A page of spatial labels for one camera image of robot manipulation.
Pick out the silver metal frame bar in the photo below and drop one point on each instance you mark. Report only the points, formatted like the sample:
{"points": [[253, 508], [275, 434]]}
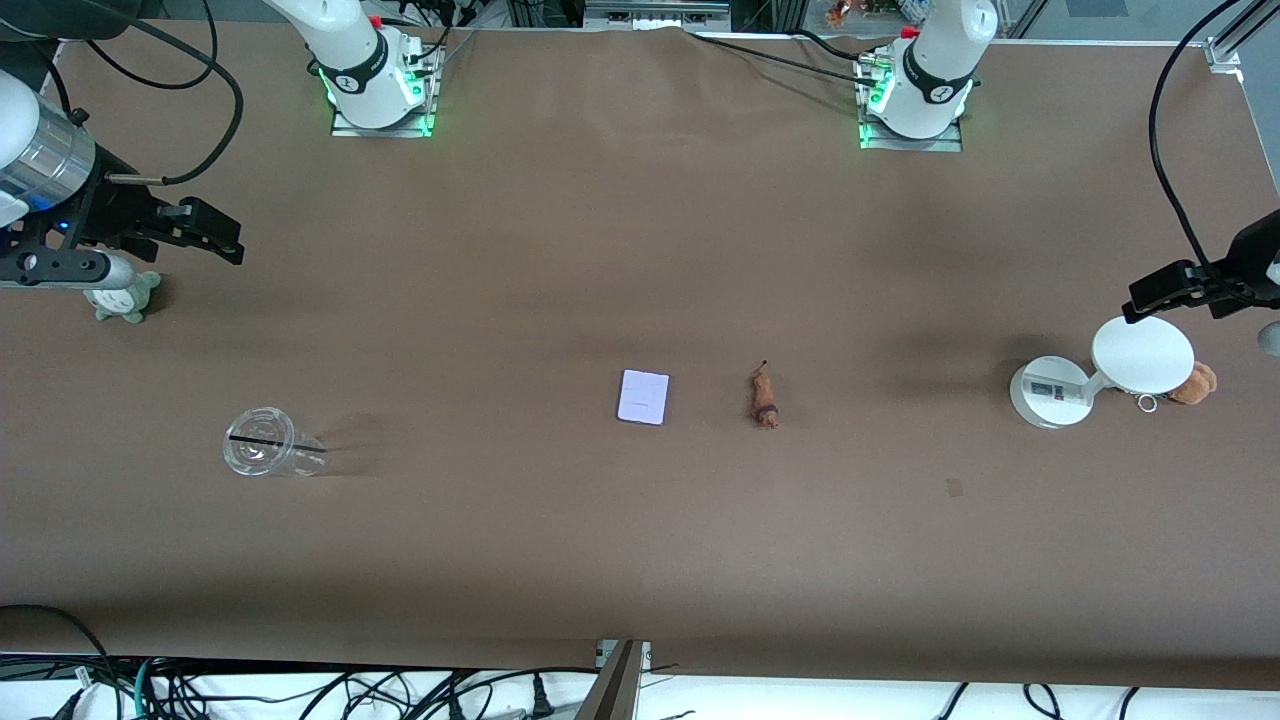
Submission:
{"points": [[655, 12]]}

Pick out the clear plastic cup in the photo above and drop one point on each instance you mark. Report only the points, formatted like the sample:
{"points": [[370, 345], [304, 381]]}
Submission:
{"points": [[262, 445]]}

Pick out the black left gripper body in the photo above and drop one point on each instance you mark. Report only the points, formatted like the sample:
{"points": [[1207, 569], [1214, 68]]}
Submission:
{"points": [[1250, 252]]}

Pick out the grey metal post bracket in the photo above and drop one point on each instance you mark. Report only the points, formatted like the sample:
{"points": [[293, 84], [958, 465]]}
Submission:
{"points": [[615, 685]]}

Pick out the grey totoro plush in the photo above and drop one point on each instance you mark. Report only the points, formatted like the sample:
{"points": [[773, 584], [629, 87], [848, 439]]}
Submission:
{"points": [[125, 302]]}

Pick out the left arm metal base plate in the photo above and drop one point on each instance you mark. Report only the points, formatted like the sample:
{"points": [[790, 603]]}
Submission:
{"points": [[955, 142]]}

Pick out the brown lion statue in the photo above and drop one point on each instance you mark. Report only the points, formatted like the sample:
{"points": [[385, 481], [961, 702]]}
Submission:
{"points": [[765, 400]]}

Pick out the black straw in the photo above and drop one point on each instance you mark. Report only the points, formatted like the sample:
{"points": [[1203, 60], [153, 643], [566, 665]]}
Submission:
{"points": [[270, 441]]}

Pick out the brown table cover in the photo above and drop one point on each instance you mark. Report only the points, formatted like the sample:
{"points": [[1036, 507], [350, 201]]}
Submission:
{"points": [[700, 550]]}

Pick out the aluminium frame profile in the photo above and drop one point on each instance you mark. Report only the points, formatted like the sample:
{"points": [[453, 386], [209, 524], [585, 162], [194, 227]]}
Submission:
{"points": [[1235, 35]]}

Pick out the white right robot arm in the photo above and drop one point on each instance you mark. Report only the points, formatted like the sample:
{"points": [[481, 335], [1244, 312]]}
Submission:
{"points": [[360, 60]]}

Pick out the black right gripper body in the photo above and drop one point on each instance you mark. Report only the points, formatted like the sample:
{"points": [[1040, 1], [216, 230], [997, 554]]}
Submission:
{"points": [[112, 212]]}

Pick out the white round desk lamp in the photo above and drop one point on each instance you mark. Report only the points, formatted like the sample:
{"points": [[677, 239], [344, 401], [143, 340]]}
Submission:
{"points": [[1140, 355]]}

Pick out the black power plug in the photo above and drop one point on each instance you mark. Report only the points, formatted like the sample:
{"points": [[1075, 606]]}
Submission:
{"points": [[542, 698]]}

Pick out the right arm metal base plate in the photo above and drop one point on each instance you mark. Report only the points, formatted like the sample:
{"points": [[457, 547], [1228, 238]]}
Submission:
{"points": [[432, 100]]}

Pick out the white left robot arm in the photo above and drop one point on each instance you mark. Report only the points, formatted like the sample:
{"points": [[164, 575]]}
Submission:
{"points": [[935, 80]]}

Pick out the orange toy figure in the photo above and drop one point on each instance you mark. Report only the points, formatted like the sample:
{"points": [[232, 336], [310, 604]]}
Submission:
{"points": [[840, 12]]}

